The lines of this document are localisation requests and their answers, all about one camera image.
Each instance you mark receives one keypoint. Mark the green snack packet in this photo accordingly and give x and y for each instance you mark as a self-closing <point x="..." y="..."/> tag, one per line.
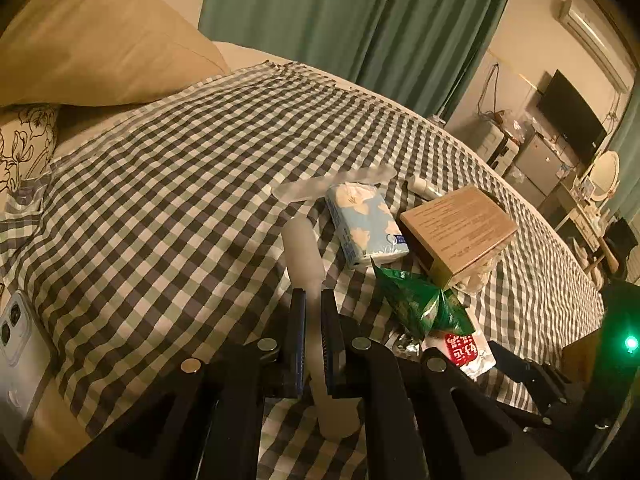
<point x="425" y="305"/>

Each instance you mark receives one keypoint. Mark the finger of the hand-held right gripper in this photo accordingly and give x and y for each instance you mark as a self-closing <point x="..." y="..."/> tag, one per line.
<point x="530" y="375"/>

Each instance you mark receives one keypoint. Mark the beige pillow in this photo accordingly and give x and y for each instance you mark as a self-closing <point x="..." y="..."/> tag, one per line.
<point x="105" y="35"/>

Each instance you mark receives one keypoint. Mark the green checked cloth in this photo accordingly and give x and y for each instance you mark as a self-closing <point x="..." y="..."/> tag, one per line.
<point x="165" y="175"/>

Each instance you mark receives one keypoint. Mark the round white mirror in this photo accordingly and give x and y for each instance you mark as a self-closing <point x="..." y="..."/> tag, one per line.
<point x="602" y="175"/>

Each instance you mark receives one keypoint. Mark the pale green window curtain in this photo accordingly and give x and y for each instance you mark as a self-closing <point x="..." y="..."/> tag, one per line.
<point x="627" y="160"/>

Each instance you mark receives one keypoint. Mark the small white plastic bottle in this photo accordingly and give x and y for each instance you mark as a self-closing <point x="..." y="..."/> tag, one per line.
<point x="310" y="285"/>

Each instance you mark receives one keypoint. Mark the grey mini fridge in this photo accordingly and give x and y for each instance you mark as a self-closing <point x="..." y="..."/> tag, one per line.
<point x="537" y="160"/>

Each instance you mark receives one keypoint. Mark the floral print pillow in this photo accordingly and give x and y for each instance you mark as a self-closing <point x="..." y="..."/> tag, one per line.
<point x="25" y="140"/>

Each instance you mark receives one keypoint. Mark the large open cardboard box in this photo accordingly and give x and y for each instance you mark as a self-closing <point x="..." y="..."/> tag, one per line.
<point x="580" y="360"/>

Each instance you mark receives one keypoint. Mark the black chair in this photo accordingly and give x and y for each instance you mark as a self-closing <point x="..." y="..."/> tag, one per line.
<point x="620" y="245"/>

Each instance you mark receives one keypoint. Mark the blue floral tissue pack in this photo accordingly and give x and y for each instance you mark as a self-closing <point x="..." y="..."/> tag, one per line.
<point x="365" y="222"/>

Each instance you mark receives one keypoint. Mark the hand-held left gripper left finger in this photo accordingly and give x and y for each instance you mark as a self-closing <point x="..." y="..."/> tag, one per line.
<point x="298" y="340"/>

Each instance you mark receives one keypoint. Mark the white air conditioner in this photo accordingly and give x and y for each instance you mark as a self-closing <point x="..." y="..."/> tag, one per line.
<point x="595" y="40"/>

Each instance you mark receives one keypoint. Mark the brown cardboard packet box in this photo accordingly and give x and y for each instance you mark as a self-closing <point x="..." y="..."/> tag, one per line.
<point x="460" y="225"/>

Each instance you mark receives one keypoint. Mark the white smartphone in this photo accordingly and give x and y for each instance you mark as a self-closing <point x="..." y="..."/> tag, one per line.
<point x="22" y="360"/>

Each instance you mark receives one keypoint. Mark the white tube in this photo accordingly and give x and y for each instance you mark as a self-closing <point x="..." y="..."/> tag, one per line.
<point x="425" y="186"/>

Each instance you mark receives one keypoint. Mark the red and white sachet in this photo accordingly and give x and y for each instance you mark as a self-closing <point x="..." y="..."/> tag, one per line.
<point x="460" y="352"/>

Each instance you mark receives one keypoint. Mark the clear plastic strip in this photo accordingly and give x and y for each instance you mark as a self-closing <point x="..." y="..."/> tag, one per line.
<point x="320" y="185"/>

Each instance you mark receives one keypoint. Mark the black television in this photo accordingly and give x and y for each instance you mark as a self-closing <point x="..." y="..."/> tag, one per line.
<point x="570" y="115"/>

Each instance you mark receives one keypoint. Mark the wooden dressing table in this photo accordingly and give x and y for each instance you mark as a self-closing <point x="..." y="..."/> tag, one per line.
<point x="582" y="220"/>

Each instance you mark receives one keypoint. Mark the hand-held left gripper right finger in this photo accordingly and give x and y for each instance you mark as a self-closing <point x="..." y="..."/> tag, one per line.
<point x="331" y="345"/>

